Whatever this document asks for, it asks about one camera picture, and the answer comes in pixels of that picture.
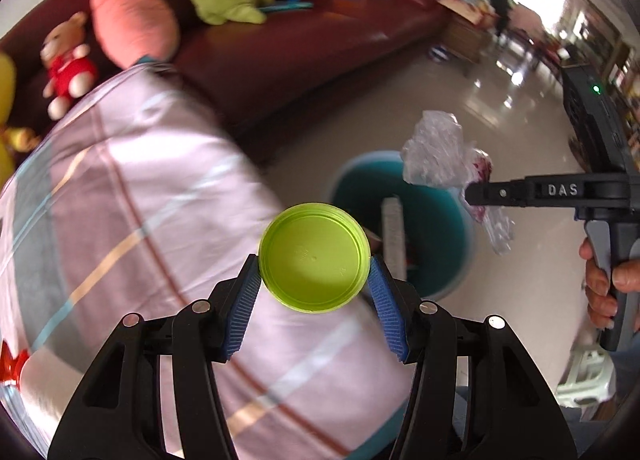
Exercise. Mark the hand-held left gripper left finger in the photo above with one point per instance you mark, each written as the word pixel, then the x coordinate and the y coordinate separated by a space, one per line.
pixel 245 300

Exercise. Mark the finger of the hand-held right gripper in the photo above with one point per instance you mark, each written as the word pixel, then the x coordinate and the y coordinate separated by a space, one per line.
pixel 520 192

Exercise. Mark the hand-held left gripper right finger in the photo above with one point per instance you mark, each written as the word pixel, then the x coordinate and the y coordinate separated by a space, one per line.
pixel 387 310

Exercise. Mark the lime green plastic lid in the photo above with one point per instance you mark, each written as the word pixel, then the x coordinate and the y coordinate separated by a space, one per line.
pixel 315 260

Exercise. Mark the blue plastic bucket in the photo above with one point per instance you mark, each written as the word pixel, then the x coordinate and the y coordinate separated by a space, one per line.
pixel 435 240

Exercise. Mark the clear plastic bag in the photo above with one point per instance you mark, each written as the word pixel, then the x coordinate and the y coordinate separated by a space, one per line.
pixel 435 149

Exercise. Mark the person's right hand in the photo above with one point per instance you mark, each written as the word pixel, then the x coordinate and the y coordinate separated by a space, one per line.
pixel 595 285

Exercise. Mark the checked pastel blanket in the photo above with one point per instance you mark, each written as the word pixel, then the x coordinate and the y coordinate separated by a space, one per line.
pixel 150 220

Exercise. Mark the blue white ball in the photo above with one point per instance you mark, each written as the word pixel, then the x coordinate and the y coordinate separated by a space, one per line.
pixel 439 53

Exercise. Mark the wooden cabinet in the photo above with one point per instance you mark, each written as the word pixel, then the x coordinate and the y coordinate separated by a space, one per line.
pixel 462 24

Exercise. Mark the white plastic stool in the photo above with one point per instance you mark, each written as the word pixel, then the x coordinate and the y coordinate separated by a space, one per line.
pixel 585 375

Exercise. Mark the dark red leather sofa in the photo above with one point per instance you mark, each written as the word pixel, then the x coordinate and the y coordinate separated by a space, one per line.
pixel 300 39

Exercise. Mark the teddy bear plush red outfit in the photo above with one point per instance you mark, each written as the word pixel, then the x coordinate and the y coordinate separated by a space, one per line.
pixel 67 69

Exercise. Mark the blue toy stick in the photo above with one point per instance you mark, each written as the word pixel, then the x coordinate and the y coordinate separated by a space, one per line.
pixel 290 3

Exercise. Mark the pink plush toy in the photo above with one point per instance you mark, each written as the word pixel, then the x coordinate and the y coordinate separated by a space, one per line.
pixel 130 24

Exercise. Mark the yellow chick plush toy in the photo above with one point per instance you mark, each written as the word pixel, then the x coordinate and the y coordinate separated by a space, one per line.
pixel 6 104

